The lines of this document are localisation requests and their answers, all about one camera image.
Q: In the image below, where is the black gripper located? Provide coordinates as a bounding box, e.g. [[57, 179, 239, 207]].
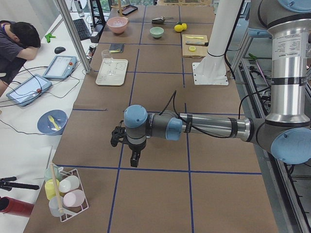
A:
[[128, 142, 146, 167]]

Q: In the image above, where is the green ceramic bowl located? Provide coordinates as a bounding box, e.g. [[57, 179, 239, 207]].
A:
[[149, 27, 164, 38]]

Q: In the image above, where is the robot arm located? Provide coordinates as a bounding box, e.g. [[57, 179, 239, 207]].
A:
[[111, 0, 311, 167]]

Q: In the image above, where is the blue bowl on side table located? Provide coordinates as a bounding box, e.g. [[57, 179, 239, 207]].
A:
[[37, 109, 68, 136]]

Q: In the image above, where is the pink bowl with ice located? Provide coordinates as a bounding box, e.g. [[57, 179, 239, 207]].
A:
[[106, 17, 129, 34]]

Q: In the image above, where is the steel ice scoop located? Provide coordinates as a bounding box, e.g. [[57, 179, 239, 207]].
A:
[[151, 16, 174, 24]]

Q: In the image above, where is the white cup in rack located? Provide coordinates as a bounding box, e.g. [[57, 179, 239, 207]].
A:
[[59, 175, 80, 193]]

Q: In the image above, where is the pink cup in rack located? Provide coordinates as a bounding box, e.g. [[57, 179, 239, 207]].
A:
[[63, 189, 85, 207]]

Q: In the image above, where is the cream bear tray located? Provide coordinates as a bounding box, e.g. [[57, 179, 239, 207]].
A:
[[95, 59, 128, 86]]

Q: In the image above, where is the green cup in rack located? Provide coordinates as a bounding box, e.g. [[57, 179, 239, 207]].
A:
[[44, 165, 62, 182]]

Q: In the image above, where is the yellow cup in rack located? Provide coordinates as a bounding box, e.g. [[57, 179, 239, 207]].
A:
[[44, 179, 56, 200]]

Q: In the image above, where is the yellow plastic fork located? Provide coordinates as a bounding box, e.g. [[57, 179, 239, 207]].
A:
[[48, 115, 60, 131]]

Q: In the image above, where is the clear cup in rack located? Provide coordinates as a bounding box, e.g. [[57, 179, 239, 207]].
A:
[[49, 196, 64, 217]]

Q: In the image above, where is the clear wine glass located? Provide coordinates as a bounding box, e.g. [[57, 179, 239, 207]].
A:
[[101, 50, 115, 76]]

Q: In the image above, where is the grey folded cloth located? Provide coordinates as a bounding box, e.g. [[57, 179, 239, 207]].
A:
[[109, 43, 124, 53]]

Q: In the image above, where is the far blue teach pendant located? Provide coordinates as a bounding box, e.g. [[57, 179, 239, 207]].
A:
[[42, 55, 77, 80]]

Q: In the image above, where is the blue teach pendant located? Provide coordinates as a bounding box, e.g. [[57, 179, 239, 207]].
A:
[[42, 55, 77, 80], [6, 74, 52, 106]]

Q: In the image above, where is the half lemon slice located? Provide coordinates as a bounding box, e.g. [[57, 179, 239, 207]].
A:
[[189, 46, 196, 52]]

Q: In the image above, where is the wooden cutting board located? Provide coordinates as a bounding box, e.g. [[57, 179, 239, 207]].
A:
[[182, 34, 208, 57]]

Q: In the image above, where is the near blue teach pendant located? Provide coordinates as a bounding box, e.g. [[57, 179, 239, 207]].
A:
[[6, 74, 52, 106]]

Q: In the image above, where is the black computer mouse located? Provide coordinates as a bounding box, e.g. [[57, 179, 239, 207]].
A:
[[54, 47, 66, 54]]

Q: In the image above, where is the red bottle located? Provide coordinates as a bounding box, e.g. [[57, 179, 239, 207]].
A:
[[0, 197, 34, 217]]

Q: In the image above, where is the yellow plastic knife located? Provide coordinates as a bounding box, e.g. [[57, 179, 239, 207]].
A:
[[185, 36, 204, 39]]

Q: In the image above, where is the black keyboard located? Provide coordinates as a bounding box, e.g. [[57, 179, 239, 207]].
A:
[[72, 18, 90, 41]]

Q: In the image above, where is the wooden cup stand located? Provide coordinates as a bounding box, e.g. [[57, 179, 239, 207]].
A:
[[111, 0, 123, 17]]

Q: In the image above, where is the black tray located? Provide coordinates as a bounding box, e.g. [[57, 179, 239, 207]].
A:
[[121, 5, 138, 16]]

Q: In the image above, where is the green clamp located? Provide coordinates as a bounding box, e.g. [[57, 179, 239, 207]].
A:
[[44, 33, 56, 43]]

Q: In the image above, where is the seated person grey shirt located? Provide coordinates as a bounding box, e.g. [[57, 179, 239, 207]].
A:
[[0, 20, 41, 94]]

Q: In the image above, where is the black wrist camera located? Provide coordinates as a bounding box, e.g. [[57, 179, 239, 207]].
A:
[[110, 120, 128, 147]]

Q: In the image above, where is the white wire cup rack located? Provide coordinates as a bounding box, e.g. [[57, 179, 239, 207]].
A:
[[49, 164, 89, 222]]

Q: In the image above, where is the wooden rack handle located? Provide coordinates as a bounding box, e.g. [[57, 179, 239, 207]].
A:
[[50, 163, 64, 212]]

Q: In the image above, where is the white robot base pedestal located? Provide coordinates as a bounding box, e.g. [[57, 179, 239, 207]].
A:
[[193, 0, 244, 85]]

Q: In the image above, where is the aluminium frame post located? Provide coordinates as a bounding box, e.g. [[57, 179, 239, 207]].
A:
[[54, 0, 91, 74]]

